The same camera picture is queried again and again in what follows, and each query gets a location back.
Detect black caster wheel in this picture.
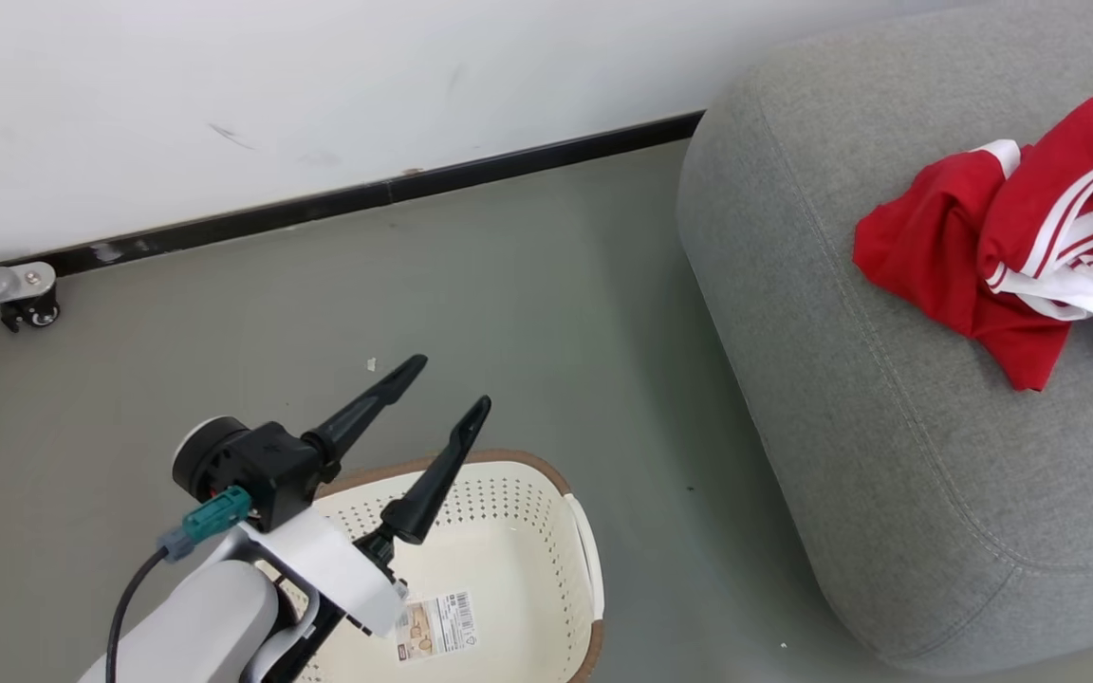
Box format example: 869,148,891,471
0,295,62,334

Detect teal left cable connector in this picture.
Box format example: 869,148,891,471
158,485,254,563

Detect black baseboard strip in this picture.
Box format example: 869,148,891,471
0,110,707,279

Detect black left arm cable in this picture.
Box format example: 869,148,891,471
106,547,174,683

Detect barcode label sticker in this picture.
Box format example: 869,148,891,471
394,589,479,663

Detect red shorts with white stripe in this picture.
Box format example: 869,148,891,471
854,139,1075,393

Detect red printed basketball jersey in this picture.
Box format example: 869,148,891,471
975,92,1093,372

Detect cream perforated laundry basket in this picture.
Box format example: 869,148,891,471
257,449,605,683

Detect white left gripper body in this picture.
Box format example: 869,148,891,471
243,508,411,683

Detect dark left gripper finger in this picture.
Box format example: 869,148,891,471
302,354,430,467
380,395,493,547

